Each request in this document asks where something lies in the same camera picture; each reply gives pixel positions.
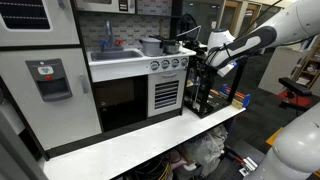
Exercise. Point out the white slatted cabinet door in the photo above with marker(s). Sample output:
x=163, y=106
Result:
x=150, y=110

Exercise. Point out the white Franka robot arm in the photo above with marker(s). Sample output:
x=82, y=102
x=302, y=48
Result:
x=300, y=20

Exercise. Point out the white toy kitchen unit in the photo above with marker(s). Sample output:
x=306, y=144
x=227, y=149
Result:
x=133, y=68

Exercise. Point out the silver pot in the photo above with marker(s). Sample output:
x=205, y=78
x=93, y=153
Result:
x=173, y=50

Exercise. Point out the grey pot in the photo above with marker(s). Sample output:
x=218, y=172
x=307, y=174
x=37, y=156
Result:
x=151, y=48

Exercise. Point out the grey stove knob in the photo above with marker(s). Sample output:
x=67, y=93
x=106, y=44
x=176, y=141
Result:
x=184, y=61
x=175, y=62
x=165, y=64
x=154, y=65

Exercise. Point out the grey sink basin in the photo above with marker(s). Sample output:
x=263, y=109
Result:
x=115, y=55

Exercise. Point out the brown wooden utensil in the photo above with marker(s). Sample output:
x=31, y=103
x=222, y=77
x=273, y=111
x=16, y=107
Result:
x=162, y=28

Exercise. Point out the pink bag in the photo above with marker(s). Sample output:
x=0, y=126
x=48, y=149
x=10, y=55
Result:
x=176, y=159

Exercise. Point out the clear crumpled plastic bag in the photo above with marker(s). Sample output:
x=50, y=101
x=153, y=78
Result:
x=206, y=150

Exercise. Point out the grey toy faucet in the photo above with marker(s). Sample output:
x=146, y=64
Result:
x=108, y=30

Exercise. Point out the blue and wood clamp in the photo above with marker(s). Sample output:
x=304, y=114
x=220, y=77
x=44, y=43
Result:
x=246, y=100

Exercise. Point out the white fridge door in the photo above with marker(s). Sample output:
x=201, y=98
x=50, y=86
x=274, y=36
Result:
x=66, y=116

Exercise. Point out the white toy microwave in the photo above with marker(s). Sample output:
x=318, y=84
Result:
x=100, y=7

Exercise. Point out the grey water dispenser panel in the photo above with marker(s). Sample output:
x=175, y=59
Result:
x=50, y=86

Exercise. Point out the white freezer door dark window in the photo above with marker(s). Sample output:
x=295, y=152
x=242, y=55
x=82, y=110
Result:
x=63, y=31

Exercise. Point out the white panel board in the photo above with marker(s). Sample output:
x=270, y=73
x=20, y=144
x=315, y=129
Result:
x=280, y=70

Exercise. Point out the wooden bookshelf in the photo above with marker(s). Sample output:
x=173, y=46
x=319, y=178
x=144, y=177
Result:
x=310, y=68

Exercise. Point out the black metal frame rack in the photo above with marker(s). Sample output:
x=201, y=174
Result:
x=205, y=100

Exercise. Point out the grey aluminium post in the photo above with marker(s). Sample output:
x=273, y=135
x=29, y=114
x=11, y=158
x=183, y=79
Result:
x=10, y=150

